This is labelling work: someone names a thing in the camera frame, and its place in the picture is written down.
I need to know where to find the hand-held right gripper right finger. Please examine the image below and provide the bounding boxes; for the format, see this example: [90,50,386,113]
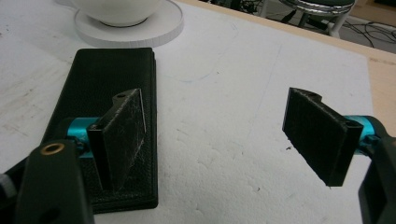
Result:
[281,87,378,188]

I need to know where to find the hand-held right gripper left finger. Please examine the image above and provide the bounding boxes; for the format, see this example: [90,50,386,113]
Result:
[65,88,148,193]

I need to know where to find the black leather case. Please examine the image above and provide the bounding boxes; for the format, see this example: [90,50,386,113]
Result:
[41,47,159,215]

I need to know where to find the white foam mat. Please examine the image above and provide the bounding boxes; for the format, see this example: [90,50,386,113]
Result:
[0,0,375,224]

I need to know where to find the white round coaster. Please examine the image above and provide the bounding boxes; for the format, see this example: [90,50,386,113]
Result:
[74,0,185,49]

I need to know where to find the metal chair base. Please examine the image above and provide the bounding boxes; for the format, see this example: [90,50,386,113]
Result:
[259,0,357,39]

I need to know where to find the white bowl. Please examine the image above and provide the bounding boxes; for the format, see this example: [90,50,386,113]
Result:
[70,0,163,28]

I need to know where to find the black floor cables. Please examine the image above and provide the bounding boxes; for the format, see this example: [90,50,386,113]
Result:
[199,0,396,49]

